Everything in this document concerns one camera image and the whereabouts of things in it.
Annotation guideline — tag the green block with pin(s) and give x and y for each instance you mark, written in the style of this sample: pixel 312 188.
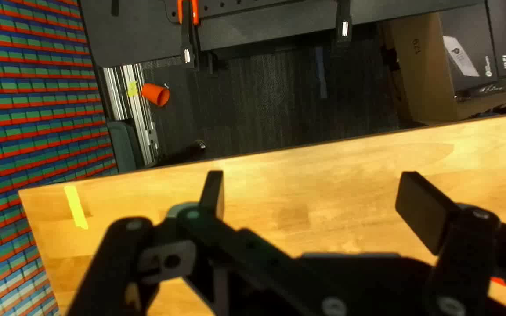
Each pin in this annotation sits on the green block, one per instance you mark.
pixel 175 209

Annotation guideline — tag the brown cardboard box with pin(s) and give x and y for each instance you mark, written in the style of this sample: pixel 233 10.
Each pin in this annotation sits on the brown cardboard box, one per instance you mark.
pixel 420 70

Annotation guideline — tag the red block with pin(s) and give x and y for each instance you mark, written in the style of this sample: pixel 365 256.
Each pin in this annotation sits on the red block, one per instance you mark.
pixel 497 281

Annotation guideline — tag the yellow tape strip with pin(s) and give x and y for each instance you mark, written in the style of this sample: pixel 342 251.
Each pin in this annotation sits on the yellow tape strip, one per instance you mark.
pixel 75 205

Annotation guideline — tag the silver aluminium rail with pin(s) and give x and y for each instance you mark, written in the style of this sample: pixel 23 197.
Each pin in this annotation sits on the silver aluminium rail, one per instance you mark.
pixel 130 107

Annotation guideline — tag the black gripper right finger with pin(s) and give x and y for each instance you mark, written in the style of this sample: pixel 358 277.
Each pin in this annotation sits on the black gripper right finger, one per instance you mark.
pixel 425 211

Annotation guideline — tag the orange plastic cap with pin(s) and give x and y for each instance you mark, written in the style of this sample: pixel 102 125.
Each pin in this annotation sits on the orange plastic cap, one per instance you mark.
pixel 154 93

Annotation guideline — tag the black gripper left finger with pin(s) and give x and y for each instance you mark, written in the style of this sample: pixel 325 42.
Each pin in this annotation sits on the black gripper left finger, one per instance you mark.
pixel 124 263

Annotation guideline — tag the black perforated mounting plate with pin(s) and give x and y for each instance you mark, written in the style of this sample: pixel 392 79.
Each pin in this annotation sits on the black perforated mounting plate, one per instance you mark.
pixel 140 28

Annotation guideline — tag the black cabinet with stickers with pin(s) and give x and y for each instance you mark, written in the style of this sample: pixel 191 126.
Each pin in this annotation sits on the black cabinet with stickers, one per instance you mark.
pixel 486 44

